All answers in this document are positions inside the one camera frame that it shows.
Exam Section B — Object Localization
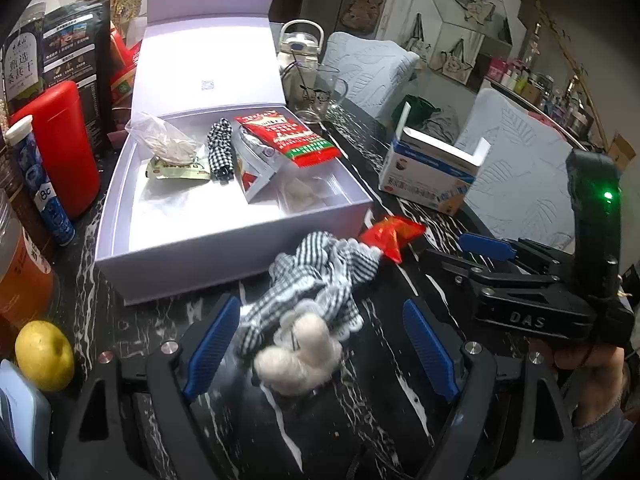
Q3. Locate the white astronaut water bottle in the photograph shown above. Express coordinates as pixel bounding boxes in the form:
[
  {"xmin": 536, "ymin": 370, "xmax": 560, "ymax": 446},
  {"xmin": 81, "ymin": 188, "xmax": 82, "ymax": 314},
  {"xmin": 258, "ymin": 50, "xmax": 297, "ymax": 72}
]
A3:
[{"xmin": 276, "ymin": 20, "xmax": 326, "ymax": 91}]

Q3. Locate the checkered lace-trimmed cloth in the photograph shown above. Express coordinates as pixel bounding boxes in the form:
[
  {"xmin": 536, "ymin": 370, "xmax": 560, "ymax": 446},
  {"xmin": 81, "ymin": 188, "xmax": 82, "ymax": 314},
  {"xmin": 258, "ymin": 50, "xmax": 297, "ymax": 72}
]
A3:
[{"xmin": 235, "ymin": 231, "xmax": 383, "ymax": 358}]

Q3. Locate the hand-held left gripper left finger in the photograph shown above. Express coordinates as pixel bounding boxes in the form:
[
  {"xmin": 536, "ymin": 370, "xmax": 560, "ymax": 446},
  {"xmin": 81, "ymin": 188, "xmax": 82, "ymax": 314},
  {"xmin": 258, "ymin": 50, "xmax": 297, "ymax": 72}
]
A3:
[{"xmin": 57, "ymin": 294, "xmax": 243, "ymax": 480}]

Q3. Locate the white fluffy pompom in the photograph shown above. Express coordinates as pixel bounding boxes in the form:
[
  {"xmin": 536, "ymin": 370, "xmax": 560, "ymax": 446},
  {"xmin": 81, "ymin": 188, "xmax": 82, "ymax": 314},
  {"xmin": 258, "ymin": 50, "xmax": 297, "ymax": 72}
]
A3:
[{"xmin": 252, "ymin": 310, "xmax": 343, "ymax": 396}]

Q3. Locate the green snack packet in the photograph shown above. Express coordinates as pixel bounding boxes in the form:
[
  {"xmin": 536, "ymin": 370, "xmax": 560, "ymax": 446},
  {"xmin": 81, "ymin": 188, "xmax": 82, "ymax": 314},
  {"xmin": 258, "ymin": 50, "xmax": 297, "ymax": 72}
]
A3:
[{"xmin": 145, "ymin": 155, "xmax": 212, "ymax": 181}]

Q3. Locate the amber glass jar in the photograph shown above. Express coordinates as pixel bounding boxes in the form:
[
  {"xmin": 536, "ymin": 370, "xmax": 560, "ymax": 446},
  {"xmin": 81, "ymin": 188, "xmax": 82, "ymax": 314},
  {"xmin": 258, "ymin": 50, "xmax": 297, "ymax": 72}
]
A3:
[{"xmin": 0, "ymin": 190, "xmax": 56, "ymax": 328}]

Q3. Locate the small red snack packet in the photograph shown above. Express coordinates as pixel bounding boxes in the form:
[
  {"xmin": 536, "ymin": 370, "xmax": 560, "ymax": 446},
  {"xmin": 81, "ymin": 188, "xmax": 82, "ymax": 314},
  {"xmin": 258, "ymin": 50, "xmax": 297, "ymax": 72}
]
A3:
[{"xmin": 359, "ymin": 215, "xmax": 427, "ymax": 264}]

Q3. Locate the silver foil packet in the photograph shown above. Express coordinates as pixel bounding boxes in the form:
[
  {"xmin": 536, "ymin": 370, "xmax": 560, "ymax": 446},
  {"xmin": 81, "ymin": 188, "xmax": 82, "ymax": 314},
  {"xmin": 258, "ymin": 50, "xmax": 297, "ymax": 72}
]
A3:
[{"xmin": 235, "ymin": 127, "xmax": 296, "ymax": 206}]

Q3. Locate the clear bag of white slices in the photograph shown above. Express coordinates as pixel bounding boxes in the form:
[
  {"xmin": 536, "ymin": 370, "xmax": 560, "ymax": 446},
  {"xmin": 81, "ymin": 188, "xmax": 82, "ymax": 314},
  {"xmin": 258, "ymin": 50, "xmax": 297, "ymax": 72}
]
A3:
[{"xmin": 125, "ymin": 111, "xmax": 206, "ymax": 163}]

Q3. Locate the white house-shaped cabinet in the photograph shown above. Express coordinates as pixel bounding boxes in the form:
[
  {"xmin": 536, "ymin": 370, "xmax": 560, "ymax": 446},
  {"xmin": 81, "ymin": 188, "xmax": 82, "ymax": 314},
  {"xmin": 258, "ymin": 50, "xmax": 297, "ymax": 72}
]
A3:
[{"xmin": 375, "ymin": 0, "xmax": 516, "ymax": 93}]

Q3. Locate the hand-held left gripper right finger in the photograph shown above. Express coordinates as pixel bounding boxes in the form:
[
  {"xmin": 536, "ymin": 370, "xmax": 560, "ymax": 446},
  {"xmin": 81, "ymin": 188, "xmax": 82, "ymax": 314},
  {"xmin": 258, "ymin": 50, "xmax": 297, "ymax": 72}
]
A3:
[{"xmin": 402, "ymin": 299, "xmax": 586, "ymax": 480}]

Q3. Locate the woven hanging bag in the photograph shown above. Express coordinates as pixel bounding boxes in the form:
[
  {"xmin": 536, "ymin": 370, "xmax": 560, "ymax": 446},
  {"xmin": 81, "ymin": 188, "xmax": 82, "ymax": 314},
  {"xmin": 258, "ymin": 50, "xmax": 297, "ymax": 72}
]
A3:
[{"xmin": 341, "ymin": 0, "xmax": 385, "ymax": 36}]

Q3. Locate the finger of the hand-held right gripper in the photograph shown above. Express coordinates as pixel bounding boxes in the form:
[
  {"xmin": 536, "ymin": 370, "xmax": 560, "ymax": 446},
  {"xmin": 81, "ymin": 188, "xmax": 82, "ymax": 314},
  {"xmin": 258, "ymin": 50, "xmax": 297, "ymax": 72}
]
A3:
[
  {"xmin": 457, "ymin": 232, "xmax": 576, "ymax": 273},
  {"xmin": 425, "ymin": 247, "xmax": 501, "ymax": 288}
]

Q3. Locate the brown cardboard box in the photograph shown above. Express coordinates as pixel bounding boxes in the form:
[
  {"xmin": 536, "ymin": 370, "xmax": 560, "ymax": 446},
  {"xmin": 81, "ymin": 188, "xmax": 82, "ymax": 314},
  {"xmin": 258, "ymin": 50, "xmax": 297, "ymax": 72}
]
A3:
[{"xmin": 607, "ymin": 132, "xmax": 638, "ymax": 171}]

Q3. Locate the dark label plastic jar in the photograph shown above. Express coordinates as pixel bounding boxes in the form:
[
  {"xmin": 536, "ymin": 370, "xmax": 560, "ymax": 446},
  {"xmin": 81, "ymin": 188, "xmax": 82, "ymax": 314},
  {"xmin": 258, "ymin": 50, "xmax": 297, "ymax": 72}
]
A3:
[{"xmin": 2, "ymin": 2, "xmax": 46, "ymax": 113}]

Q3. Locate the person's right forearm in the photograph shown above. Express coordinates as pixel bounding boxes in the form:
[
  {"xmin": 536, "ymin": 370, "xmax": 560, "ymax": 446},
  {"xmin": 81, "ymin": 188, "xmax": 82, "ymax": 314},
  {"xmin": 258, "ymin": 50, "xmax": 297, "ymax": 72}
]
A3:
[{"xmin": 570, "ymin": 400, "xmax": 636, "ymax": 480}]

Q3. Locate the pale lavender gift box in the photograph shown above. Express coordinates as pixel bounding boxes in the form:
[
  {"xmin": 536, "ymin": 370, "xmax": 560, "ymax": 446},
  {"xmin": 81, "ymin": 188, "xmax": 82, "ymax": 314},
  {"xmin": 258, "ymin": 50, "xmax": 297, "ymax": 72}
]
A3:
[{"xmin": 95, "ymin": 0, "xmax": 373, "ymax": 306}]

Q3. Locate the red canister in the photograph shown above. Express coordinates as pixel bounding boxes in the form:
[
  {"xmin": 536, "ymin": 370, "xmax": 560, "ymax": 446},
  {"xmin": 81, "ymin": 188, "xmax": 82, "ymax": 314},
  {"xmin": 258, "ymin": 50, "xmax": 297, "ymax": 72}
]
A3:
[{"xmin": 10, "ymin": 81, "xmax": 102, "ymax": 221}]

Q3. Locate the black snack bag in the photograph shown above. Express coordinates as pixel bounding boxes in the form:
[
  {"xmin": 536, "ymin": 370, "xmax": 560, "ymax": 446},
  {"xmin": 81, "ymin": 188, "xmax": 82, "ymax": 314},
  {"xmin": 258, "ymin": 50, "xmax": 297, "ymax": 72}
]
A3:
[{"xmin": 42, "ymin": 0, "xmax": 113, "ymax": 156}]

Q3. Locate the grey quilted cushion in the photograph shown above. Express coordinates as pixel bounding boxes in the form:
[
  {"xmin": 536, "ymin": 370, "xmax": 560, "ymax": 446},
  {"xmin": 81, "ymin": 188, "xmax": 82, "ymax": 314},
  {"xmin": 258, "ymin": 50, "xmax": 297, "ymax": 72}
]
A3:
[
  {"xmin": 322, "ymin": 31, "xmax": 421, "ymax": 116},
  {"xmin": 457, "ymin": 87, "xmax": 586, "ymax": 251}
]

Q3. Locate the clear bag of white pieces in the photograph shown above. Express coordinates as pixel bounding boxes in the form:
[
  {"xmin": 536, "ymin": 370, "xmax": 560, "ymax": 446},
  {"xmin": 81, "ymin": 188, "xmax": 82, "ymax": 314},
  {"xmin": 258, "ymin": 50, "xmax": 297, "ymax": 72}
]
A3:
[{"xmin": 277, "ymin": 172, "xmax": 351, "ymax": 211}]

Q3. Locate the person's right hand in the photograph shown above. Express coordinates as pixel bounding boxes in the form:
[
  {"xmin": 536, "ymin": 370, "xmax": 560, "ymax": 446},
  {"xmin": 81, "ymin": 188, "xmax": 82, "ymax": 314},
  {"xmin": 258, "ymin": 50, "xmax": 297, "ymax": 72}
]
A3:
[{"xmin": 552, "ymin": 340, "xmax": 631, "ymax": 426}]

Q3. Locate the light blue case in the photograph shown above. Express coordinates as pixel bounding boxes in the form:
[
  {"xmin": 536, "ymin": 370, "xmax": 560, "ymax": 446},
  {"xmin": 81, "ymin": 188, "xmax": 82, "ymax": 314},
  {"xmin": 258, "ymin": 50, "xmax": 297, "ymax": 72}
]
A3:
[{"xmin": 0, "ymin": 360, "xmax": 53, "ymax": 480}]

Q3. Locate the clear glass mug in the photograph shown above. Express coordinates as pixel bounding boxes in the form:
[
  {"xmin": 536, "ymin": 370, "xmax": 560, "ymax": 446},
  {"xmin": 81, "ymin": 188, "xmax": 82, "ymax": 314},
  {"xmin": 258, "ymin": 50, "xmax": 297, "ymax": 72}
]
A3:
[{"xmin": 287, "ymin": 64, "xmax": 348, "ymax": 125}]

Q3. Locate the blue tablet tube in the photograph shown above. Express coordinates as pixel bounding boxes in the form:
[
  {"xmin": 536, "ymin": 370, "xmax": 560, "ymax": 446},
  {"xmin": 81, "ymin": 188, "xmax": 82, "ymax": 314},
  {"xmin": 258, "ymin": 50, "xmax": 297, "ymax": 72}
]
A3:
[{"xmin": 5, "ymin": 115, "xmax": 76, "ymax": 247}]

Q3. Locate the row of cosmetic bottles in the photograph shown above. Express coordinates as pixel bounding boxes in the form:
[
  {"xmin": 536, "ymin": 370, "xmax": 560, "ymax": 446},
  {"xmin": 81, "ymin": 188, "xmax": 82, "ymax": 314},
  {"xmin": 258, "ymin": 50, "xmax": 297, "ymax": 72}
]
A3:
[{"xmin": 485, "ymin": 57, "xmax": 596, "ymax": 136}]

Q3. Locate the pile of clothes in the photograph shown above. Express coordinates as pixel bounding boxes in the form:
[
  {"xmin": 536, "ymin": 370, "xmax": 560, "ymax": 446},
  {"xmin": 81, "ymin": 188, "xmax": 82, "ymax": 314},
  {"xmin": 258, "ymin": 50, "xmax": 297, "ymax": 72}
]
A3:
[{"xmin": 390, "ymin": 94, "xmax": 461, "ymax": 143}]

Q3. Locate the yellow lemon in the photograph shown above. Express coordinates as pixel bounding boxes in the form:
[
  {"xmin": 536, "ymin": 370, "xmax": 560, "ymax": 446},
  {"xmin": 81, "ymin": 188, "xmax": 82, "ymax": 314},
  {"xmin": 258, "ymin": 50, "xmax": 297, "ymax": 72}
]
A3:
[{"xmin": 15, "ymin": 321, "xmax": 76, "ymax": 392}]

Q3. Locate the red box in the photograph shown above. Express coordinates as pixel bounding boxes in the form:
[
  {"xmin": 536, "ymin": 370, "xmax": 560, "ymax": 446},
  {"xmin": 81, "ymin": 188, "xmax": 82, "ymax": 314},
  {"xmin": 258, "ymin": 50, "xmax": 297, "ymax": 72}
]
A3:
[{"xmin": 110, "ymin": 30, "xmax": 146, "ymax": 108}]

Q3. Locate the blue and white cardboard box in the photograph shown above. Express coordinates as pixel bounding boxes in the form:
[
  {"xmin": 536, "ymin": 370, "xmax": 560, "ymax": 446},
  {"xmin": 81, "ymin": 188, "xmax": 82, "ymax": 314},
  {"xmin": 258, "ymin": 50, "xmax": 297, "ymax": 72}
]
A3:
[{"xmin": 378, "ymin": 101, "xmax": 492, "ymax": 217}]

